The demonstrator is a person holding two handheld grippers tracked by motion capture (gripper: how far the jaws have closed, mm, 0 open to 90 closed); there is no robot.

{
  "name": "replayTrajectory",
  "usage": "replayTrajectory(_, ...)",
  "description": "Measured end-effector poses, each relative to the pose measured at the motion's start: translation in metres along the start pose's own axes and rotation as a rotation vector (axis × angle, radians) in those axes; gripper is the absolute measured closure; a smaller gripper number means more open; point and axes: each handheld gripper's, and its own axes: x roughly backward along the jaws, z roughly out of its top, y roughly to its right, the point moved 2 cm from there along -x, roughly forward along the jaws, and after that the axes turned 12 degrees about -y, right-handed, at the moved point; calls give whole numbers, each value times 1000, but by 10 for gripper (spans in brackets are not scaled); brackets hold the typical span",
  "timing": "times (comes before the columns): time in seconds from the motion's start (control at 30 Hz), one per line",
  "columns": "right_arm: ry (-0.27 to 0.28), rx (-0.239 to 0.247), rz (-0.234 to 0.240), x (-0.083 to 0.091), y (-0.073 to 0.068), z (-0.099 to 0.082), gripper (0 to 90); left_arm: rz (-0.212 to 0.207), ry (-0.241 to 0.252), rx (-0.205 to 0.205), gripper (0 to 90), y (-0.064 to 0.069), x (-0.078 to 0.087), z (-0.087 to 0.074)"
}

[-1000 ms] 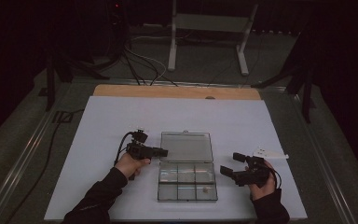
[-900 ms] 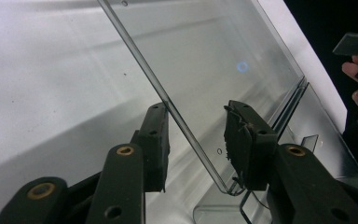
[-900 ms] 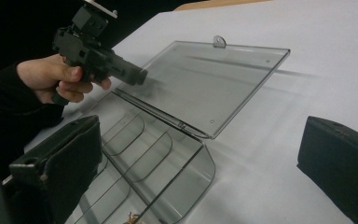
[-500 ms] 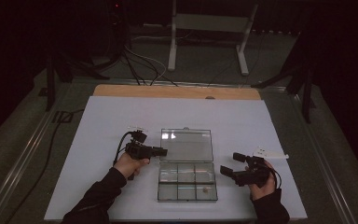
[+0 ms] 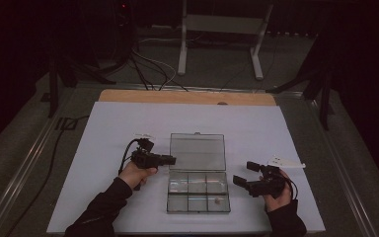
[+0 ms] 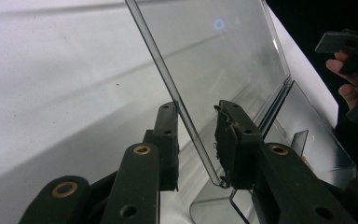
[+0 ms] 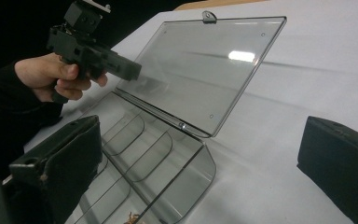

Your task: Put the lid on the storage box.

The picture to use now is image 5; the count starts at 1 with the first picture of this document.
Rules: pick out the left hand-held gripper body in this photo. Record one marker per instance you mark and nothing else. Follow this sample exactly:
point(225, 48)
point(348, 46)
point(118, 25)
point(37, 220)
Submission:
point(144, 159)

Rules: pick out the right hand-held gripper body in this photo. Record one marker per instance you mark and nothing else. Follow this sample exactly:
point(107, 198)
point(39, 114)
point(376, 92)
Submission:
point(269, 186)

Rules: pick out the metal floor rail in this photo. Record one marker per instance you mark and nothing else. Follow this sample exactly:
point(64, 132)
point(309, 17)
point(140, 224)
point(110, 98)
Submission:
point(342, 168)
point(23, 168)

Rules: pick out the person's left hand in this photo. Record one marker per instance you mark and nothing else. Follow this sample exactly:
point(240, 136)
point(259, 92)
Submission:
point(133, 174)

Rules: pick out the person's right hand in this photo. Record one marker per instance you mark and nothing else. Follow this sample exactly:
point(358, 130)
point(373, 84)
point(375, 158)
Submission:
point(281, 202)

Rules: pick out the white table sheet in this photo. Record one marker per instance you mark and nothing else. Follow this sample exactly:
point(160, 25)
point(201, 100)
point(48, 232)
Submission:
point(112, 121)

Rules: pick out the white metal stand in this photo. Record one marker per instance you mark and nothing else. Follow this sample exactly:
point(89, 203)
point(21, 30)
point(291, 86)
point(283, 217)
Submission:
point(222, 23)

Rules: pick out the black tripod stand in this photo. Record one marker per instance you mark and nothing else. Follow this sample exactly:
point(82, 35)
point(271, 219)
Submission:
point(324, 98)
point(53, 92)

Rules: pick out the dark device with red light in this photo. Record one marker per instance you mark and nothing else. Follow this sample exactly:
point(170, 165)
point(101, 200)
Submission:
point(123, 10)

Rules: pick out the clear plastic compartment box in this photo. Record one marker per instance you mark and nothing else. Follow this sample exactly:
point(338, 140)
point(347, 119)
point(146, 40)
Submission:
point(197, 154)

